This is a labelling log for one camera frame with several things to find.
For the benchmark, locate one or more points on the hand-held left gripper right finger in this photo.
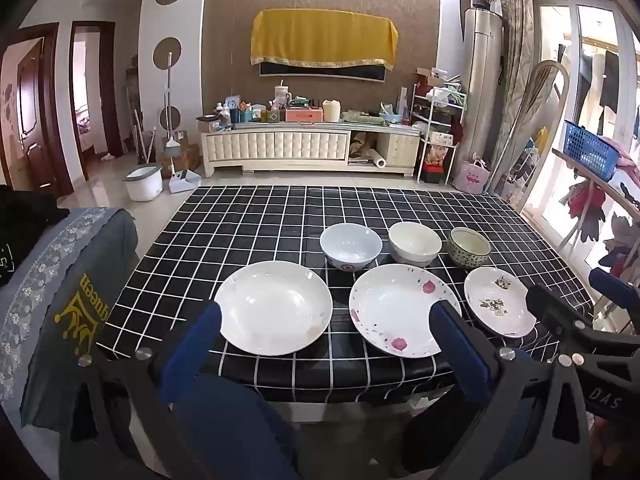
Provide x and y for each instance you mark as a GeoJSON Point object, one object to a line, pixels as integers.
{"type": "Point", "coordinates": [460, 355]}

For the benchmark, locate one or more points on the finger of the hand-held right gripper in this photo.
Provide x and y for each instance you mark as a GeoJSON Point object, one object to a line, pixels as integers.
{"type": "Point", "coordinates": [602, 277]}
{"type": "Point", "coordinates": [555, 310]}

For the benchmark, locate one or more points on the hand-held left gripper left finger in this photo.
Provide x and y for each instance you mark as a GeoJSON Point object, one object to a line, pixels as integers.
{"type": "Point", "coordinates": [192, 347]}

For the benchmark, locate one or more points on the small green-patterned white plate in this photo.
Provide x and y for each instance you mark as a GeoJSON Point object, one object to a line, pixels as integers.
{"type": "Point", "coordinates": [505, 322]}

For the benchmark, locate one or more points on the pink floral white plate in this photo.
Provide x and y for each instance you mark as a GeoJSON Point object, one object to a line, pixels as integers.
{"type": "Point", "coordinates": [390, 305]}

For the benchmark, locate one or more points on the plain white plate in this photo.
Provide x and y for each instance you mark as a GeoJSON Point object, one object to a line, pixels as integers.
{"type": "Point", "coordinates": [272, 305]}

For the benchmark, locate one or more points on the pale blue white bowl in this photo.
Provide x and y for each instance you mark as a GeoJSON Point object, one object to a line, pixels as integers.
{"type": "Point", "coordinates": [350, 247]}

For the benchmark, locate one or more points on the red hanging garment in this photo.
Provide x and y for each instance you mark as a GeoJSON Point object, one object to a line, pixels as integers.
{"type": "Point", "coordinates": [585, 202]}

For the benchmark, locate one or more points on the person's blue trousers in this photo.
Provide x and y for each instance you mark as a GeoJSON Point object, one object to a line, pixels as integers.
{"type": "Point", "coordinates": [235, 435]}

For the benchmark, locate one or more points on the green patterned bowl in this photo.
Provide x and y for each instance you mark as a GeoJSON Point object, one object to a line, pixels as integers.
{"type": "Point", "coordinates": [470, 255]}

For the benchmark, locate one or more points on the cream white bowl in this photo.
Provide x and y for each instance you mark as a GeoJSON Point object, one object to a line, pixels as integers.
{"type": "Point", "coordinates": [415, 242]}

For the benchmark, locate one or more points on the pink cloth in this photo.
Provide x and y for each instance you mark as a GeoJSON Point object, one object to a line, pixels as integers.
{"type": "Point", "coordinates": [625, 157]}

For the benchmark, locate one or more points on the blue plastic basket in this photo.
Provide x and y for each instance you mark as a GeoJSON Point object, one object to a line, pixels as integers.
{"type": "Point", "coordinates": [590, 152]}

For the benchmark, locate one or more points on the black white checked tablecloth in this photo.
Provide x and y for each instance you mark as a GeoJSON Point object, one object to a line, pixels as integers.
{"type": "Point", "coordinates": [250, 220]}

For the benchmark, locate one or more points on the pink tote bag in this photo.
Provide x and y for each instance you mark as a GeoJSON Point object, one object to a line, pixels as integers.
{"type": "Point", "coordinates": [471, 177]}

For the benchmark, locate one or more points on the white dustpan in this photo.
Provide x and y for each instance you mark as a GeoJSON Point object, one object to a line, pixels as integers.
{"type": "Point", "coordinates": [182, 182]}

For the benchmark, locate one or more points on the blue-grey floral lace cloth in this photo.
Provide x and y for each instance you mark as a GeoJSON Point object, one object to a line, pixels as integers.
{"type": "Point", "coordinates": [30, 300]}

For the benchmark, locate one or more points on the white mop bucket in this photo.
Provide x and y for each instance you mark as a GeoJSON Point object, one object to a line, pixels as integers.
{"type": "Point", "coordinates": [142, 185]}

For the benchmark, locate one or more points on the cardboard boxes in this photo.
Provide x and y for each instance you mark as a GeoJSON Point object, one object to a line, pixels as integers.
{"type": "Point", "coordinates": [187, 152]}

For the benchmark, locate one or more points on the black garment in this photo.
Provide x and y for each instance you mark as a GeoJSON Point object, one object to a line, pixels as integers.
{"type": "Point", "coordinates": [27, 225]}

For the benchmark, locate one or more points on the white paper roll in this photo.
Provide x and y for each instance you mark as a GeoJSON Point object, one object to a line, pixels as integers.
{"type": "Point", "coordinates": [378, 162]}

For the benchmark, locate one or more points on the covered standing air conditioner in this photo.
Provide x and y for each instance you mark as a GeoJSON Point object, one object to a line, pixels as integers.
{"type": "Point", "coordinates": [480, 100]}

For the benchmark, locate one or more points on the cream tufted television cabinet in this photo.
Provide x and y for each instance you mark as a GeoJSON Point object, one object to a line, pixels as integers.
{"type": "Point", "coordinates": [275, 147]}

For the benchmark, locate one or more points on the white pole mop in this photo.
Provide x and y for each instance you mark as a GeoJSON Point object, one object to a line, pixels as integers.
{"type": "Point", "coordinates": [168, 100]}

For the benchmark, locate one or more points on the pink storage box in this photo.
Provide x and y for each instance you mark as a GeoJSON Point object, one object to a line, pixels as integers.
{"type": "Point", "coordinates": [303, 115]}

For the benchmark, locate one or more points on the beige patterned curtain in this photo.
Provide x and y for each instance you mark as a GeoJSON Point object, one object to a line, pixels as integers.
{"type": "Point", "coordinates": [515, 35]}

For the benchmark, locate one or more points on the white pitcher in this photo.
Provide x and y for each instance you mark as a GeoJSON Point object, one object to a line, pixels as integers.
{"type": "Point", "coordinates": [282, 95]}

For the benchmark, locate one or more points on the dark brown wooden door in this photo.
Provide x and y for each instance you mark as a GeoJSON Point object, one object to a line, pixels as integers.
{"type": "Point", "coordinates": [27, 120]}

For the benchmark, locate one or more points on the yellow cloth cover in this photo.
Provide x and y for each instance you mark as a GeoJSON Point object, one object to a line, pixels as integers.
{"type": "Point", "coordinates": [325, 35]}

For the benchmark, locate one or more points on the wooden drying rack rail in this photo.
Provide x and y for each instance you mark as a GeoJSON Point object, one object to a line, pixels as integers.
{"type": "Point", "coordinates": [595, 175]}

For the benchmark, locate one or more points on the round brown wall plaque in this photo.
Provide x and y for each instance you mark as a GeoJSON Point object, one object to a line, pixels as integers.
{"type": "Point", "coordinates": [162, 52]}
{"type": "Point", "coordinates": [174, 117]}

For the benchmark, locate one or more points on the dark brown door frame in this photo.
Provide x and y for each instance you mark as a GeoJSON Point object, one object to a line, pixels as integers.
{"type": "Point", "coordinates": [112, 95]}

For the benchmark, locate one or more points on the black wall television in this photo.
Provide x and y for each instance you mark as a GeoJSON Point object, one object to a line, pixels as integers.
{"type": "Point", "coordinates": [325, 71]}

